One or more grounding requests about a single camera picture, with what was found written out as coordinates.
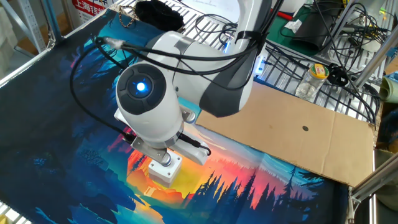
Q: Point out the crumpled white paper piece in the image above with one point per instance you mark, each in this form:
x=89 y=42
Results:
x=293 y=25

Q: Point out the black bag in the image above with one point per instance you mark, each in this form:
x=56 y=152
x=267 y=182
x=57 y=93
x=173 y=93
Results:
x=311 y=31

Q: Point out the green mat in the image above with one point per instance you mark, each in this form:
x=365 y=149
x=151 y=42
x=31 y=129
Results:
x=280 y=40

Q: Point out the pale green roll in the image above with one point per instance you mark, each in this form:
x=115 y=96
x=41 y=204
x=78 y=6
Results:
x=390 y=90

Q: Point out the grey metal stand pole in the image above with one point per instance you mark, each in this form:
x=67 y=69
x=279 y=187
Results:
x=340 y=25

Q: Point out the red rod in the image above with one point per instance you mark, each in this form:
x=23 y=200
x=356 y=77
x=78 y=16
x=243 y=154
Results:
x=284 y=15

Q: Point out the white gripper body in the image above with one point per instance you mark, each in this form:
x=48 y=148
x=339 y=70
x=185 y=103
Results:
x=196 y=155

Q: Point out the silver metal mount bracket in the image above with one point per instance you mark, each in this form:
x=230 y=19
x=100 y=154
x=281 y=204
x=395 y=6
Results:
x=146 y=151

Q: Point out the grey perforated shelf upright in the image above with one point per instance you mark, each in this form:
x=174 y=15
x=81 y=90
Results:
x=31 y=21

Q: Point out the aluminium profile frame bar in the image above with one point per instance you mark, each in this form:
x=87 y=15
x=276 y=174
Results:
x=373 y=182

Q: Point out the red and white sign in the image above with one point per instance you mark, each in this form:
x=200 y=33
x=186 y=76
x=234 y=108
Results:
x=88 y=7

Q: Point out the forest sunset printed cloth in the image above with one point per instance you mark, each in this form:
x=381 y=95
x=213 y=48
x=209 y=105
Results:
x=46 y=124

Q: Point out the black power plug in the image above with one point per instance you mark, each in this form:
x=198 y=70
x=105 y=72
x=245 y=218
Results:
x=337 y=76

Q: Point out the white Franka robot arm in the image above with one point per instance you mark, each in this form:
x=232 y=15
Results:
x=149 y=124

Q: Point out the blue metal shelf upright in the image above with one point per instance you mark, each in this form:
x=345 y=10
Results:
x=51 y=18

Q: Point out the brown cardboard sheet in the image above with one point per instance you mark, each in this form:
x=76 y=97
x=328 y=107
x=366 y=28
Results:
x=280 y=140

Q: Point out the slanted aluminium profile post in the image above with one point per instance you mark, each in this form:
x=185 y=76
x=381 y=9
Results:
x=373 y=60

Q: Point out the glass jar yellow lid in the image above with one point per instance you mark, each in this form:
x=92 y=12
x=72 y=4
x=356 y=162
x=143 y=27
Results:
x=309 y=85

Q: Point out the black fluffy pouch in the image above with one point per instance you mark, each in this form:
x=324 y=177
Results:
x=158 y=15

